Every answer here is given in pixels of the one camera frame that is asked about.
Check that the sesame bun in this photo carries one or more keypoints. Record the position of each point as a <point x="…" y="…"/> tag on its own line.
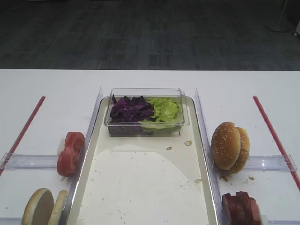
<point x="244" y="151"/>
<point x="225" y="145"/>

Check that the sesame top bun front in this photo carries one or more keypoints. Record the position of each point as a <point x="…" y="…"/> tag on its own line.
<point x="225" y="145"/>

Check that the bottom bun slice browned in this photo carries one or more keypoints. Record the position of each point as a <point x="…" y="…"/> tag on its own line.
<point x="39" y="208"/>

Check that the left upper clear holder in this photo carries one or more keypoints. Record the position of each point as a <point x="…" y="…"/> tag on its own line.
<point x="23" y="161"/>

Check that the green lettuce leaves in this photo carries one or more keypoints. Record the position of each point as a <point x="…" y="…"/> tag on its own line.
<point x="166" y="116"/>

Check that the red meat patty front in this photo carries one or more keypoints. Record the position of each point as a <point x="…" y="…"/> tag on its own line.
<point x="234" y="210"/>

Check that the silver metal tray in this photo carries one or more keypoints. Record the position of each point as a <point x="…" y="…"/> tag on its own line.
<point x="149" y="180"/>

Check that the left long clear divider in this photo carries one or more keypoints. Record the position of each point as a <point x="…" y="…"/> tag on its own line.
<point x="75" y="181"/>

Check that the sesame top bun rear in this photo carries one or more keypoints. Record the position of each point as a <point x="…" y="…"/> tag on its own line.
<point x="244" y="151"/>

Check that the bun slice pale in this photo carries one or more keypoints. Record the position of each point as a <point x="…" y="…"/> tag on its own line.
<point x="58" y="208"/>

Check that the white block behind tomatoes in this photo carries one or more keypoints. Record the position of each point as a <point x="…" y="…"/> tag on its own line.
<point x="61" y="146"/>

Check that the red meat patty rear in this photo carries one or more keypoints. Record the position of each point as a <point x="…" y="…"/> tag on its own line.
<point x="251" y="209"/>

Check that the clear holder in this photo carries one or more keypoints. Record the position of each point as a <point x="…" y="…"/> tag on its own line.
<point x="10" y="221"/>
<point x="23" y="161"/>
<point x="271" y="163"/>

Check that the right red strip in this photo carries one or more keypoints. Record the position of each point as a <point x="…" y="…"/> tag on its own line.
<point x="278" y="142"/>

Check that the left red strip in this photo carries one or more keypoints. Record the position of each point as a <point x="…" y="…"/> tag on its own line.
<point x="22" y="134"/>

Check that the red meat patty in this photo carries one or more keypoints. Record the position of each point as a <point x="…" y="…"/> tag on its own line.
<point x="251" y="209"/>
<point x="234" y="210"/>

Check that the clear plastic container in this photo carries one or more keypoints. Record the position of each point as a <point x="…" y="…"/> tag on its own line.
<point x="135" y="128"/>

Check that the purple cabbage shreds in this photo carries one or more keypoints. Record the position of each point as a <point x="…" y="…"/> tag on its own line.
<point x="133" y="109"/>

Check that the white block by patties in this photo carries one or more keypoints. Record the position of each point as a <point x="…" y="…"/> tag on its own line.
<point x="264" y="220"/>

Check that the red strip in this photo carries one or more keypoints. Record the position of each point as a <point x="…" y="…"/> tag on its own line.
<point x="278" y="142"/>
<point x="22" y="134"/>

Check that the rear tomato slice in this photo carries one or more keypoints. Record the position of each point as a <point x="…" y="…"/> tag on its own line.
<point x="74" y="141"/>

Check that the left lower clear holder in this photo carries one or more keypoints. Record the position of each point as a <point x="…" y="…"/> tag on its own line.
<point x="10" y="221"/>

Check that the right upper clear holder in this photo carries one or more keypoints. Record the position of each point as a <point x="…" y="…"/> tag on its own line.
<point x="271" y="163"/>

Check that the front tomato slice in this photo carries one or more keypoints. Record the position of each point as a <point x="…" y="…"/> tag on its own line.
<point x="67" y="162"/>

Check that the tomato slice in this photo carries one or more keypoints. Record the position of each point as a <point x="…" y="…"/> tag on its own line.
<point x="67" y="162"/>
<point x="74" y="141"/>

